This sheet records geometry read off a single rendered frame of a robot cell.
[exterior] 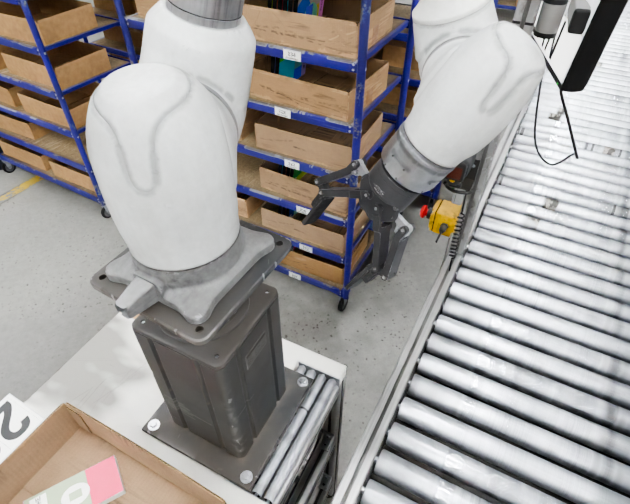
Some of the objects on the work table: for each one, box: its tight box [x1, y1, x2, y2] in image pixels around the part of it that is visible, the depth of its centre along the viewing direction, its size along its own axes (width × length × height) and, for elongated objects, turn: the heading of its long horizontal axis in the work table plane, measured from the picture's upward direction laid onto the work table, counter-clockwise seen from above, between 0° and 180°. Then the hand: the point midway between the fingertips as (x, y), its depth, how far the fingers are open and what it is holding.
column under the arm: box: [132, 283, 313, 492], centre depth 86 cm, size 26×26×33 cm
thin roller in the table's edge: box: [264, 379, 336, 504], centre depth 94 cm, size 2×28×2 cm, turn 153°
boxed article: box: [23, 455, 126, 504], centre depth 83 cm, size 8×16×2 cm, turn 121°
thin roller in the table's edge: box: [252, 374, 326, 497], centre depth 95 cm, size 2×28×2 cm, turn 153°
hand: (332, 249), depth 78 cm, fingers open, 13 cm apart
